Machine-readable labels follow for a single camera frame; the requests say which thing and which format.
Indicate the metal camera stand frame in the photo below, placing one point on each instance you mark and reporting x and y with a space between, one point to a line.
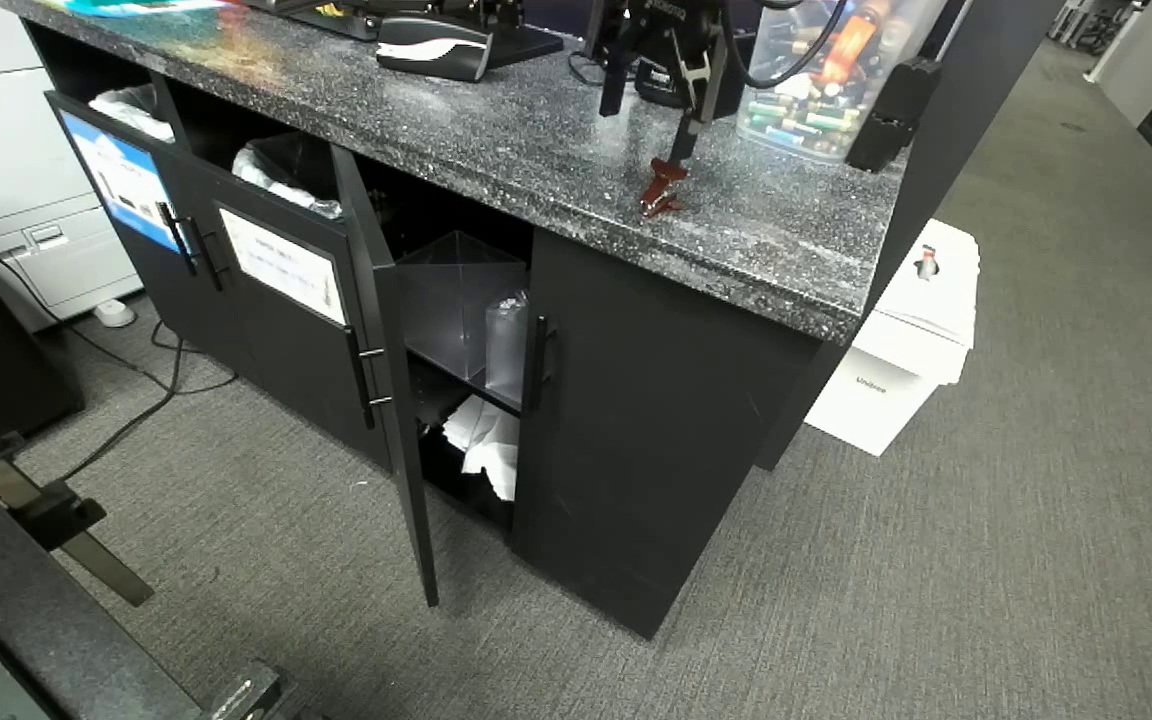
37 584

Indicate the red staple remover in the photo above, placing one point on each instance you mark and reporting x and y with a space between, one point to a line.
662 185

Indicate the open black cabinet door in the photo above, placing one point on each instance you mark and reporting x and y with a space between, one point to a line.
386 361

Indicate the closed black cabinet door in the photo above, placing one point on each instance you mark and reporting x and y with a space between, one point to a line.
643 427

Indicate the black cabinet door with blue sign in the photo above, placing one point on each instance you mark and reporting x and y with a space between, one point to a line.
133 183

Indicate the black and silver stapler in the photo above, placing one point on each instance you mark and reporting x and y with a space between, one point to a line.
438 51

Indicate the black cabinet door with white sign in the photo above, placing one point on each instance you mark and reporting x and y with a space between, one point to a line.
287 285

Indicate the white cardboard box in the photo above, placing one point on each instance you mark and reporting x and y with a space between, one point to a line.
907 343

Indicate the white filing cabinet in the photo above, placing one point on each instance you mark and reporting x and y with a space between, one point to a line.
16 174

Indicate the clear plastic bin with colourful items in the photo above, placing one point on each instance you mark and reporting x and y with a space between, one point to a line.
841 73

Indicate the black cabinet with granite counter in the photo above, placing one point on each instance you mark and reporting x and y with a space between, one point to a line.
681 400

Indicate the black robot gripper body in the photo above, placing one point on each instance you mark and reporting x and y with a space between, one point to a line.
689 46

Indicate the black rectangular desk device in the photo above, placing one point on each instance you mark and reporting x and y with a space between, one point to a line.
895 119

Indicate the black monitor stand base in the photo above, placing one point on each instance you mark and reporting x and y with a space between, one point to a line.
523 46

